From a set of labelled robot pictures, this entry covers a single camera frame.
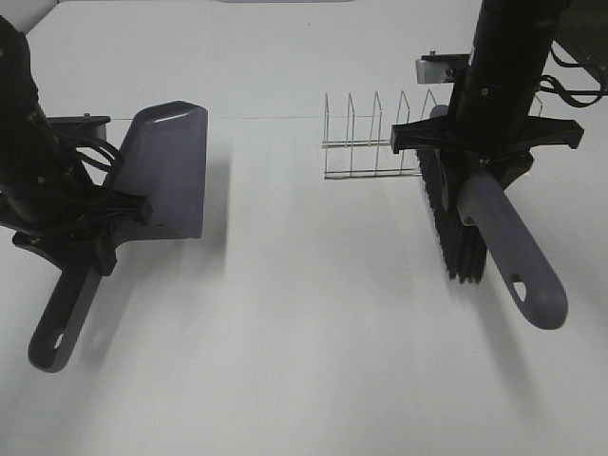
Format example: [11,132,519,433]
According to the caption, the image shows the chrome wire dish rack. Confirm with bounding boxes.
[322,90,544,181]

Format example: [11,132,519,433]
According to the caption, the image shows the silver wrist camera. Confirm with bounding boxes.
[48,113,111,141]
[415,52,469,85]

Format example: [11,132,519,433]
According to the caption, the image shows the grey plastic dustpan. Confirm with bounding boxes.
[28,101,208,373]

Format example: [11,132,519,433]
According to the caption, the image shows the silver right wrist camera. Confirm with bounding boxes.
[415,52,469,85]

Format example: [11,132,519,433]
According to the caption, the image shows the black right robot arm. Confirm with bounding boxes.
[390,1,583,197]

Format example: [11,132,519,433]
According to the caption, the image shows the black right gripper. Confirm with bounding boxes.
[389,106,583,190]

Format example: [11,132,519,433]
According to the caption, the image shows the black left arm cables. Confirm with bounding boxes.
[61,135,124,238]

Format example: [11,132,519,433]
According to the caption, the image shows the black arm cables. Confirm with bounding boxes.
[61,135,124,238]
[536,40,608,108]

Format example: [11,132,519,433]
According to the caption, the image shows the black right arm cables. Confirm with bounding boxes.
[536,40,608,108]

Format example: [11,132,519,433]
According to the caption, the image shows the grey hand brush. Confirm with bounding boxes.
[417,149,568,330]

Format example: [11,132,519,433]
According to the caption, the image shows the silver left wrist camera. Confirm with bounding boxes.
[48,113,111,141]

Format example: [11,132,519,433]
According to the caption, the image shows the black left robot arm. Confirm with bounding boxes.
[1,19,151,276]

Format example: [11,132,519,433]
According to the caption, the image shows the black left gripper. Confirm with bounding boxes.
[11,192,151,275]

